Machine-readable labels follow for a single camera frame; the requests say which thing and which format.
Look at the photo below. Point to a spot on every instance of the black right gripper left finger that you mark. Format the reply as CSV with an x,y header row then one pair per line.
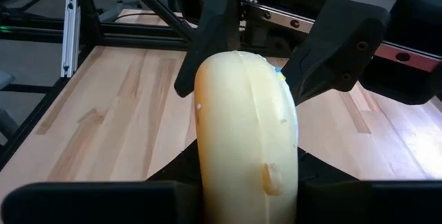
x,y
179,189

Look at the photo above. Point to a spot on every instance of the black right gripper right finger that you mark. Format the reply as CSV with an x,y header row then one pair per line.
x,y
321,193

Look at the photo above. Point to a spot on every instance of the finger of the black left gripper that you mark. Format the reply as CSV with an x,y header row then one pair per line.
x,y
217,27
345,44

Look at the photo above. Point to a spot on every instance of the cream frosted toy donut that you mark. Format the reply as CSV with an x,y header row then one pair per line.
x,y
241,130

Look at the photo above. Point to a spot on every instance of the silver aluminium extrusion piece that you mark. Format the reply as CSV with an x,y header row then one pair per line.
x,y
70,37

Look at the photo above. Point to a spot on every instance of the black aluminium table frame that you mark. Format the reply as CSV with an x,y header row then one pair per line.
x,y
138,30

